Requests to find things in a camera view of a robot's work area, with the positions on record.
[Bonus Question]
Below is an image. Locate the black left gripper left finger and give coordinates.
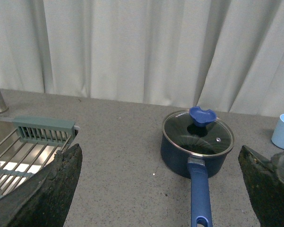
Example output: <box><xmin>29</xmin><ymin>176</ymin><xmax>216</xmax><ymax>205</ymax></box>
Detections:
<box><xmin>0</xmin><ymin>144</ymin><xmax>83</xmax><ymax>227</ymax></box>

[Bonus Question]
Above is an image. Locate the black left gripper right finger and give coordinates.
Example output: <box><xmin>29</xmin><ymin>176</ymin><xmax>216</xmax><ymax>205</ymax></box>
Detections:
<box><xmin>238</xmin><ymin>145</ymin><xmax>284</xmax><ymax>227</ymax></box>

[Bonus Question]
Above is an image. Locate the green dish drying rack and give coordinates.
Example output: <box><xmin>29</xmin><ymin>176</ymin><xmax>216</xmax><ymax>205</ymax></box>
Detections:
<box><xmin>0</xmin><ymin>115</ymin><xmax>80</xmax><ymax>199</ymax></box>

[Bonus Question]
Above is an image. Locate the blue saucepan with handle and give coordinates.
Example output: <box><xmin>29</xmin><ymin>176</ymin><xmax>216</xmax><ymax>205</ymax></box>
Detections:
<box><xmin>161</xmin><ymin>135</ymin><xmax>229</xmax><ymax>227</ymax></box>

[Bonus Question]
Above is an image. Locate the glass lid with blue knob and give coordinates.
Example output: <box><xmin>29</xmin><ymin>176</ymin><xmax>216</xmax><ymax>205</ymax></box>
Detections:
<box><xmin>163</xmin><ymin>106</ymin><xmax>234</xmax><ymax>157</ymax></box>

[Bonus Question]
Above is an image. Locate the white curtain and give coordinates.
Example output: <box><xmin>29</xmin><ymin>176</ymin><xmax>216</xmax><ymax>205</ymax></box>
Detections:
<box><xmin>0</xmin><ymin>0</ymin><xmax>284</xmax><ymax>117</ymax></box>

